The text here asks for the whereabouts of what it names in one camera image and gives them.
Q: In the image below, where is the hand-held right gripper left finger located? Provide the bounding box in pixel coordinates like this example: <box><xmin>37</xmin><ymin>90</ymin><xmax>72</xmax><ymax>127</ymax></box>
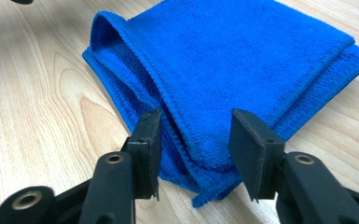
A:
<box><xmin>127</xmin><ymin>108</ymin><xmax>163</xmax><ymax>201</ymax></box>

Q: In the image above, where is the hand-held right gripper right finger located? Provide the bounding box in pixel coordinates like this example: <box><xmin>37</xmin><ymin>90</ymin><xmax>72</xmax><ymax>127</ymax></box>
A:
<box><xmin>228</xmin><ymin>108</ymin><xmax>285</xmax><ymax>203</ymax></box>

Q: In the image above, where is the blue microfibre cloth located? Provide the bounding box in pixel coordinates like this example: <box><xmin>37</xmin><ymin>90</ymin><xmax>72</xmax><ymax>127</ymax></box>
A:
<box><xmin>82</xmin><ymin>0</ymin><xmax>359</xmax><ymax>209</ymax></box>

